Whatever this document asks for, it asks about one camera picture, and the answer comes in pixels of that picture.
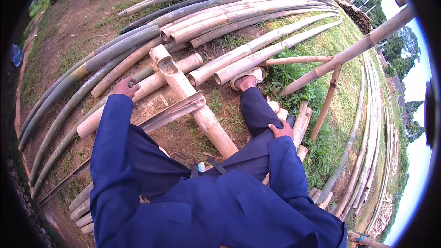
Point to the bamboo poles seat stack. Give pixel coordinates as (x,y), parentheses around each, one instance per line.
(82,210)

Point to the person's left fingers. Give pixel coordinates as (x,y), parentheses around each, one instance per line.
(133,82)

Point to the short bamboo stub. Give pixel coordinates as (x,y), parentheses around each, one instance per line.
(282,114)
(274,106)

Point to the short thin bamboo pole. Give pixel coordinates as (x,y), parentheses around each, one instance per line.
(299,60)

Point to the pale thick bamboo pole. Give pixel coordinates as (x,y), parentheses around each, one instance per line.
(151,82)

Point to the split bamboo strip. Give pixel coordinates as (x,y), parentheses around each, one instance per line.
(172,112)

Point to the stack of cut wood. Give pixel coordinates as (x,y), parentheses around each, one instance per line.
(356,15)

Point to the thick notched bamboo pole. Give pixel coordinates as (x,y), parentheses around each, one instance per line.
(184,88)

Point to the short split bamboo pieces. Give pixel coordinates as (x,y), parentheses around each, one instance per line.
(301,124)

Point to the dark flat bamboo strip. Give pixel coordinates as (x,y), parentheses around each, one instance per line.
(65,181)

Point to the row of thin bamboo poles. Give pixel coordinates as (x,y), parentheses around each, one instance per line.
(368,144)

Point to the blue plastic sheet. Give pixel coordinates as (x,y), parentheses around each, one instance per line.
(16,55)

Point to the person's right hand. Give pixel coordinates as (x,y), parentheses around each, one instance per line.
(283,131)

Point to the long pale bamboo pole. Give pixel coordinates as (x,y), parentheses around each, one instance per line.
(248,46)
(262,57)

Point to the heap of long bamboo poles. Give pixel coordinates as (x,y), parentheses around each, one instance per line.
(224,7)

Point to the person's body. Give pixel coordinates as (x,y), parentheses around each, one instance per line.
(213,213)

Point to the stack of bamboo pole ends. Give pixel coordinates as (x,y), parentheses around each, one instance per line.
(27,206)

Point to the person's legs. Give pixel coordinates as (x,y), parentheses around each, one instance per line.
(256,110)

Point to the person's left hand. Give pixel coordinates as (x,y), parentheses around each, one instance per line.
(124,88)

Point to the thin leaning bamboo stick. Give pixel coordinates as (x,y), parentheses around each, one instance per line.
(325,105)

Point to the bamboo frame rail pole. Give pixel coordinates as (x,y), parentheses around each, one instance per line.
(351,51)

